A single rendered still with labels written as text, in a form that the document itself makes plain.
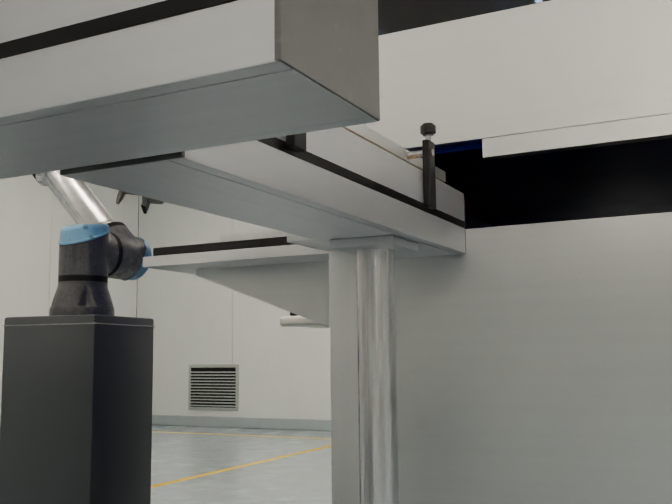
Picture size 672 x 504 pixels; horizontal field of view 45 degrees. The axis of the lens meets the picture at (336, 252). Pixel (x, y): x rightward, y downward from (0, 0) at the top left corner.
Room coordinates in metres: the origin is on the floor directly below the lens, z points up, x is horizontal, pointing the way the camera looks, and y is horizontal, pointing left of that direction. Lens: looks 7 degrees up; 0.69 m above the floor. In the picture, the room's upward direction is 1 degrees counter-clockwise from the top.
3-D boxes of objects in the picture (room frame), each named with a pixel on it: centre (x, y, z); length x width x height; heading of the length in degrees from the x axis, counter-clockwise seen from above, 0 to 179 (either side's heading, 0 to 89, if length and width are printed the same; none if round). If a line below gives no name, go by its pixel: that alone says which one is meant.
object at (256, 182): (0.93, 0.02, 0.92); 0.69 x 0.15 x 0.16; 153
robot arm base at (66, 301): (1.96, 0.62, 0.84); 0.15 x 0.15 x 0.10
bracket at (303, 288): (1.49, 0.11, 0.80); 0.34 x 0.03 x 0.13; 63
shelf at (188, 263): (1.71, -0.01, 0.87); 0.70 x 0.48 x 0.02; 153
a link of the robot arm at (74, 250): (1.97, 0.61, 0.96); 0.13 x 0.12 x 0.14; 155
